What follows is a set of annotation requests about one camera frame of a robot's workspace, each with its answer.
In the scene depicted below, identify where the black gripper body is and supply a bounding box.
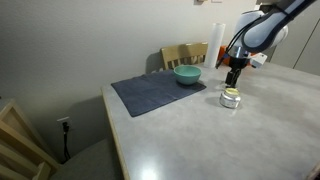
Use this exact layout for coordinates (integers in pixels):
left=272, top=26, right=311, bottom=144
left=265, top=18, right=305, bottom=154
left=228, top=57, right=251, bottom=73

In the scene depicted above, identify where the silver round container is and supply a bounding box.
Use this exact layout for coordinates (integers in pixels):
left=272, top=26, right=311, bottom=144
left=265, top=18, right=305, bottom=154
left=219, top=91, right=242, bottom=110

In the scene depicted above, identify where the white paper towel roll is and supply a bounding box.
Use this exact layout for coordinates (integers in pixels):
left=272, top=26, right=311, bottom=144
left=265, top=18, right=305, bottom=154
left=203, top=22, right=227, bottom=69

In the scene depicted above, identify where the teal bowl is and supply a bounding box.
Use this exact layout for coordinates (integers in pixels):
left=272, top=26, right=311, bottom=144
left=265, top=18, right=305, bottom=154
left=173, top=64, right=203, bottom=86

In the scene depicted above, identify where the wooden chair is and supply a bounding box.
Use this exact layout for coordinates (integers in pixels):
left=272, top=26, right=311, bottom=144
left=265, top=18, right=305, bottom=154
left=160, top=41, right=209, bottom=71

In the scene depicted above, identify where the white cabinet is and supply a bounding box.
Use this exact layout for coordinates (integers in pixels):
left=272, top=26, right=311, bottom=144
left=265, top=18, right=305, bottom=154
left=266, top=3, right=320, bottom=76

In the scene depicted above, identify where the dark blue cloth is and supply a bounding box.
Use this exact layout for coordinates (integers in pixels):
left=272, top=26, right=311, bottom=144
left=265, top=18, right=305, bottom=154
left=110, top=68, right=207, bottom=118

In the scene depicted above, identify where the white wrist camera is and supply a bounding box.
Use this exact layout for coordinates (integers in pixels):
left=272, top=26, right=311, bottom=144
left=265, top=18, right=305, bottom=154
left=249, top=52, right=268, bottom=69

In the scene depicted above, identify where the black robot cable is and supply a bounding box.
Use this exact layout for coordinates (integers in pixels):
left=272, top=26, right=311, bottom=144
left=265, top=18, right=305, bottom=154
left=214, top=8, right=289, bottom=70

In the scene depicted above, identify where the black plug with cord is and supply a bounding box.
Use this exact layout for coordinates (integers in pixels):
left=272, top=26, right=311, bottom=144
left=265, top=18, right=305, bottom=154
left=61, top=121, right=72, bottom=161

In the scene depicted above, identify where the white wall outlet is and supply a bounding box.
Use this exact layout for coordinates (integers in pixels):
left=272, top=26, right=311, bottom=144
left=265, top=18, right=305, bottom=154
left=56, top=116, right=73, bottom=127

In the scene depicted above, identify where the light wooden furniture frame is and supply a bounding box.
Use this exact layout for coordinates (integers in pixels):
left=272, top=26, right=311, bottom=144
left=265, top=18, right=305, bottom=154
left=0, top=98, right=63, bottom=180

